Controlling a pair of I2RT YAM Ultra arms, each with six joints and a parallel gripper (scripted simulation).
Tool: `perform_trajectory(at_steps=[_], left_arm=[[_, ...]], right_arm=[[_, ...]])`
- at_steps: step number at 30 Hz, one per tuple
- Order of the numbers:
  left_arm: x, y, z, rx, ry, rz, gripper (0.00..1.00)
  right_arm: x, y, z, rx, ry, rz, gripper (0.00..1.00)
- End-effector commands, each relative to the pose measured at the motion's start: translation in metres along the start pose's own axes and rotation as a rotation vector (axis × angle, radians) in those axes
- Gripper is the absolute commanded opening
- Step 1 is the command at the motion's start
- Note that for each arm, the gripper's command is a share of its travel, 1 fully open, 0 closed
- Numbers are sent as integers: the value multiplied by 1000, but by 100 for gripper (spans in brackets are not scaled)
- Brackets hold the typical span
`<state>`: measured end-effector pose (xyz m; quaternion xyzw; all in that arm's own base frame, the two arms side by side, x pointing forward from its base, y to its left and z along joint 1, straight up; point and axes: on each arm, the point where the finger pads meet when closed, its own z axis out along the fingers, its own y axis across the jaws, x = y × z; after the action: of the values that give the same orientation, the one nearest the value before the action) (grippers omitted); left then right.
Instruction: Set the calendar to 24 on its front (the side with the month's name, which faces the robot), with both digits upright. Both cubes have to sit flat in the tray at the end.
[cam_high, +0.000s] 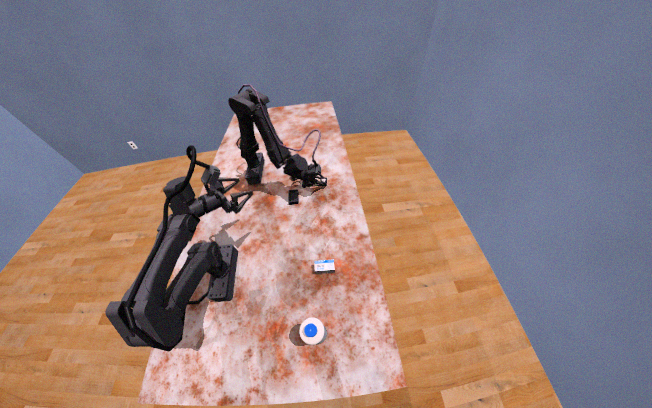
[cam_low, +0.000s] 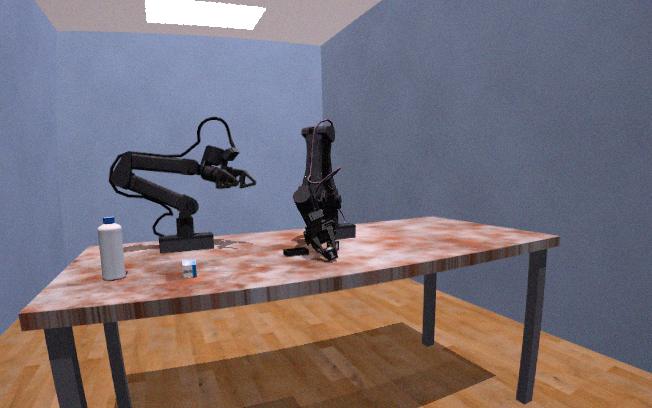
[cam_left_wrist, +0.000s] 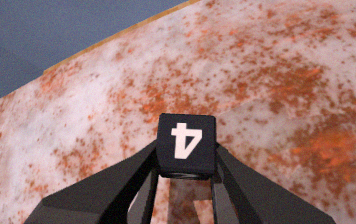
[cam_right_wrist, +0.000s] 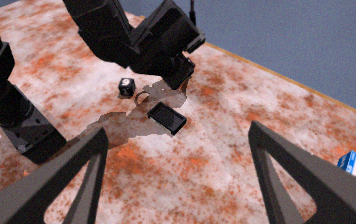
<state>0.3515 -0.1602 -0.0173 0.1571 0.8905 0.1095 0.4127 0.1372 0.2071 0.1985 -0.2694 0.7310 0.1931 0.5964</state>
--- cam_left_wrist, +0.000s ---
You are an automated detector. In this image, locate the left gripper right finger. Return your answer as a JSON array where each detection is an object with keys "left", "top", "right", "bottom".
[{"left": 210, "top": 142, "right": 336, "bottom": 224}]

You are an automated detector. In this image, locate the black cube with white number 4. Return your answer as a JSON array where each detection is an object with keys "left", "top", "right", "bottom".
[{"left": 153, "top": 113, "right": 217, "bottom": 180}]

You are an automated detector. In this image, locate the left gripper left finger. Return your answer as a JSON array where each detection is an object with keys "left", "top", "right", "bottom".
[{"left": 23, "top": 139, "right": 159, "bottom": 224}]

